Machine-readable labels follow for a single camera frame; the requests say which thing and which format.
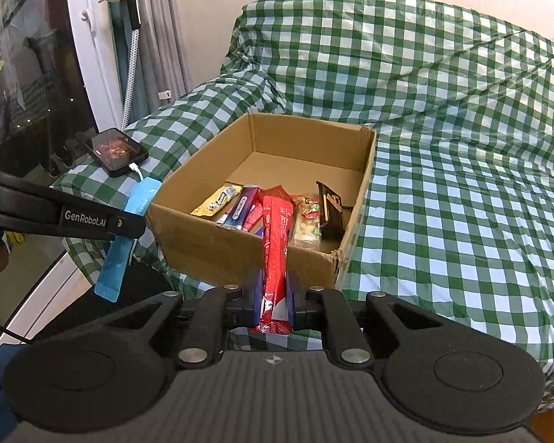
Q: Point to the yellow snack packet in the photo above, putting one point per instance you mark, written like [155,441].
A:
[214,200]

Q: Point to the light blue stick packet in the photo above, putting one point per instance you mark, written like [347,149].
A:
[141,196]

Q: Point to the long purple stick packet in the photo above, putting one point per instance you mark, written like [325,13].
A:
[240,205]

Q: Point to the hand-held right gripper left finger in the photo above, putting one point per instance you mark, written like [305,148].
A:
[258,300]

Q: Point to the grey curtain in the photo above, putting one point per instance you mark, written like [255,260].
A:
[166,46]

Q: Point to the brown cardboard box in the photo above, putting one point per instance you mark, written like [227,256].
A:
[203,235]

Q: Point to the clear nougat snack packet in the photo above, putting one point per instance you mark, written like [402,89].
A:
[307,230]

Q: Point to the white window frame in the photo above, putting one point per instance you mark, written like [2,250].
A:
[92,55]

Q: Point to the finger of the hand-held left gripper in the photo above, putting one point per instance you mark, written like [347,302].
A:
[129,230]

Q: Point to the green checked blanket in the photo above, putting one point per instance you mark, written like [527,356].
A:
[443,124]

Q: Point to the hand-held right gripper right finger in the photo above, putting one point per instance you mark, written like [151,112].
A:
[291,300]

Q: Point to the dark brown snack packet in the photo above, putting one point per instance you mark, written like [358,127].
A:
[331,212]

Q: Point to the black smartphone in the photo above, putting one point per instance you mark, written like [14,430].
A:
[115,150]

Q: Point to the long red snack packet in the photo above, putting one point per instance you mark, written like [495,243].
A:
[276,258]

